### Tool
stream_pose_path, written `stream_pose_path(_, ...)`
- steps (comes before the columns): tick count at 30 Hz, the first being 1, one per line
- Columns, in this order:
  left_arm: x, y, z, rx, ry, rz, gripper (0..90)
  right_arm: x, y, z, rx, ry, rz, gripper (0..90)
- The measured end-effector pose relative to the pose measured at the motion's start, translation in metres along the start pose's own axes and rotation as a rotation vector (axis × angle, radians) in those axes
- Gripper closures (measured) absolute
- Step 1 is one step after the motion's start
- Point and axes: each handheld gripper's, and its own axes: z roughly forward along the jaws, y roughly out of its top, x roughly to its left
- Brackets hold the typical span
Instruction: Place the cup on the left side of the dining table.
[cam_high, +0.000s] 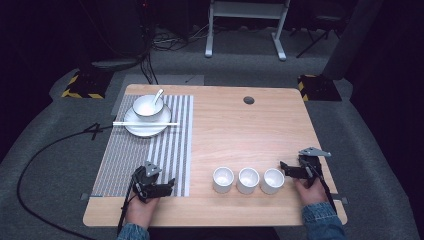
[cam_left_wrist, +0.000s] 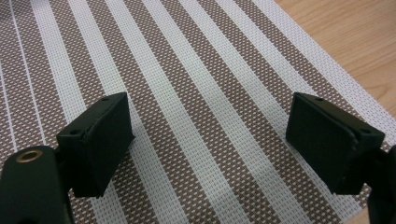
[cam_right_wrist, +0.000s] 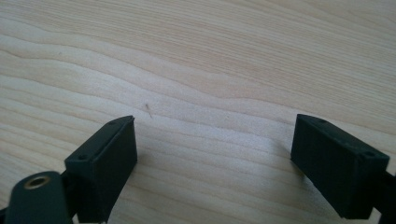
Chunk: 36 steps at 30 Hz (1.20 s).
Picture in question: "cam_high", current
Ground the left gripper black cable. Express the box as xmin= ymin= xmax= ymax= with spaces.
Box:
xmin=116 ymin=176 xmax=138 ymax=236

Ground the white bowl dark rim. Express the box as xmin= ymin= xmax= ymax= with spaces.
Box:
xmin=131 ymin=94 xmax=165 ymax=122

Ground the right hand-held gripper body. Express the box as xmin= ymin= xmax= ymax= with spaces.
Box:
xmin=292 ymin=146 xmax=333 ymax=188

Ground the person's right hand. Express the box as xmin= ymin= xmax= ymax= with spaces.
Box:
xmin=293 ymin=177 xmax=330 ymax=207

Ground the black yellow striped base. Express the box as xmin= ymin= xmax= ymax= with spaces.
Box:
xmin=297 ymin=74 xmax=343 ymax=102
xmin=61 ymin=70 xmax=114 ymax=100

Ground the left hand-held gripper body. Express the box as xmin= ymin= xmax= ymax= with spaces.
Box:
xmin=132 ymin=161 xmax=163 ymax=204

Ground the dark tripod stand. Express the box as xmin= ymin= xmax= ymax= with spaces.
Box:
xmin=289 ymin=13 xmax=343 ymax=60

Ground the white ceramic spoon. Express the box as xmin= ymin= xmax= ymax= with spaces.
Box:
xmin=151 ymin=88 xmax=165 ymax=106

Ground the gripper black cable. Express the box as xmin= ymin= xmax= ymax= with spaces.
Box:
xmin=309 ymin=163 xmax=338 ymax=215
xmin=116 ymin=176 xmax=138 ymax=236

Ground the grey column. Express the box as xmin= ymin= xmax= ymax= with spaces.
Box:
xmin=321 ymin=0 xmax=385 ymax=81

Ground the white metal desk frame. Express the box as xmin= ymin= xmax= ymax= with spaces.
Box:
xmin=204 ymin=0 xmax=292 ymax=62

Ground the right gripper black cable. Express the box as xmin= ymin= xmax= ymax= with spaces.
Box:
xmin=309 ymin=163 xmax=338 ymax=215

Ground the grey striped placemat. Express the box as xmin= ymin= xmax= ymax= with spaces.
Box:
xmin=91 ymin=94 xmax=195 ymax=198

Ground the long black floor cable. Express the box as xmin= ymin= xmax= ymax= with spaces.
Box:
xmin=16 ymin=122 xmax=114 ymax=240

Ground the white plate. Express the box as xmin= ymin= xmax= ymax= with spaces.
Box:
xmin=123 ymin=103 xmax=173 ymax=138

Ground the bundle of floor cables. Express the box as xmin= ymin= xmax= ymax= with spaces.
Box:
xmin=139 ymin=23 xmax=211 ymax=86

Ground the white chopsticks pair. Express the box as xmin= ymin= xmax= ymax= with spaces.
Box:
xmin=112 ymin=120 xmax=180 ymax=127

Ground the white cup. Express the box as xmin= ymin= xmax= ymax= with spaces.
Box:
xmin=236 ymin=166 xmax=261 ymax=196
xmin=212 ymin=166 xmax=235 ymax=195
xmin=260 ymin=167 xmax=286 ymax=196

